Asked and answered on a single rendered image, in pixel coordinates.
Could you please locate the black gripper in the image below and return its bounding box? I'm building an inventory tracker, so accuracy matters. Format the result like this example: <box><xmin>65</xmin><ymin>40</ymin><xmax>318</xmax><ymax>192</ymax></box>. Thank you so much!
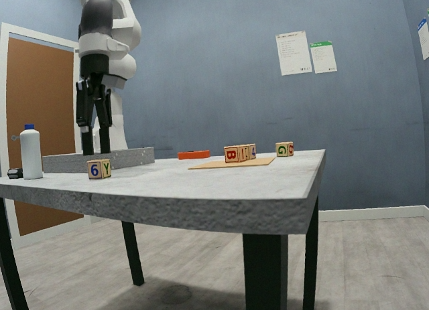
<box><xmin>76</xmin><ymin>54</ymin><xmax>113</xmax><ymax>156</ymax></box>

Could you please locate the tan square mat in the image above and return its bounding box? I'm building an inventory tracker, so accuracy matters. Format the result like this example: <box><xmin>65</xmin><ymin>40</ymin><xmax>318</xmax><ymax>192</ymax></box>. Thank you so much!
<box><xmin>188</xmin><ymin>157</ymin><xmax>275</xmax><ymax>170</ymax></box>

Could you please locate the white plastic bottle with blue cap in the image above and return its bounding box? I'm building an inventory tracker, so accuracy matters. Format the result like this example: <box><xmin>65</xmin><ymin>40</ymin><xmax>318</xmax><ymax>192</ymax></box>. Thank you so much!
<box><xmin>20</xmin><ymin>124</ymin><xmax>43</xmax><ymax>180</ymax></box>

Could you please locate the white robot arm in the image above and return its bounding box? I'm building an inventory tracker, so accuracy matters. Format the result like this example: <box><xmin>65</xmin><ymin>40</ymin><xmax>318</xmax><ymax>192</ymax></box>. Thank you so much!
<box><xmin>74</xmin><ymin>0</ymin><xmax>141</xmax><ymax>151</ymax></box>

